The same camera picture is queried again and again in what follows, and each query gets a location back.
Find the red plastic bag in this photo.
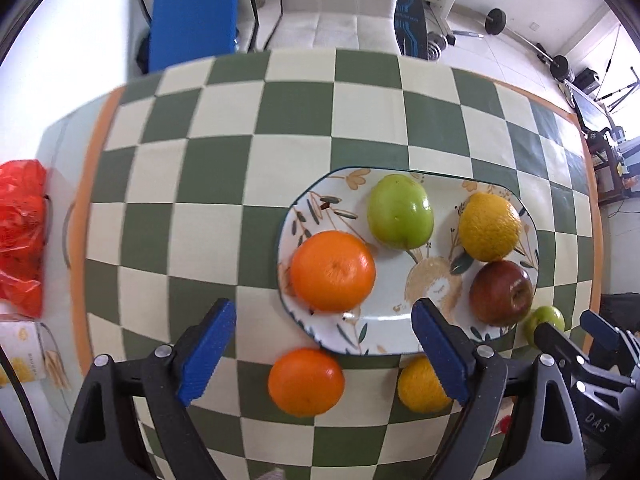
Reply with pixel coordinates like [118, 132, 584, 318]
[0, 159, 51, 318]

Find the dark wooden desk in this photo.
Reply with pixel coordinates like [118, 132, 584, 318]
[582, 130, 640, 206]

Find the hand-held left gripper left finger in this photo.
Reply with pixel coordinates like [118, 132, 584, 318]
[60, 297, 238, 480]

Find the red apple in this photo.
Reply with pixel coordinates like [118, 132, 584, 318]
[469, 260, 535, 327]

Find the black cable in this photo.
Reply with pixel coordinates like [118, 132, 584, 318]
[0, 345, 58, 480]

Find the white padded chair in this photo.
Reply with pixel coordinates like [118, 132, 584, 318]
[255, 0, 406, 53]

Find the small green apple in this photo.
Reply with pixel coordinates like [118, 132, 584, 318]
[523, 306, 566, 348]

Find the floral ceramic plate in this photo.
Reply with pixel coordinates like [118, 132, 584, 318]
[276, 166, 541, 357]

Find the yellow orange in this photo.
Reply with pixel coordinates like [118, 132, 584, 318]
[458, 192, 523, 262]
[397, 357, 456, 413]

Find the large orange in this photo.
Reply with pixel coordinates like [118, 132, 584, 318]
[290, 230, 377, 312]

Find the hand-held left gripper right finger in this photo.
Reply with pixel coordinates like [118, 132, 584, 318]
[411, 297, 588, 480]

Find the white cardboard box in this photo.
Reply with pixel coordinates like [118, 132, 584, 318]
[0, 317, 71, 391]

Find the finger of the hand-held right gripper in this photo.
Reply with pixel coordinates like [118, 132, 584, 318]
[580, 310, 640, 386]
[532, 322, 633, 396]

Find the black board with blue pattern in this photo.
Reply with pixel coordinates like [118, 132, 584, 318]
[394, 0, 428, 58]

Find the black monitor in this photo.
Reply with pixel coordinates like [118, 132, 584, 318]
[570, 82, 616, 133]

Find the black tripod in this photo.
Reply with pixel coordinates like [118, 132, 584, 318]
[597, 25, 640, 111]

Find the green checkered tablecloth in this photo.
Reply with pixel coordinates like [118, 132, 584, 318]
[67, 49, 601, 480]

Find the small orange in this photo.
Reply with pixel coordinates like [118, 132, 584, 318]
[267, 348, 346, 417]

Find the large green apple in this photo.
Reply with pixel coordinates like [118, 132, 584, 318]
[367, 174, 435, 251]

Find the barbell with black plates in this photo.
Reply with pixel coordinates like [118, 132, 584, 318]
[485, 8, 571, 81]

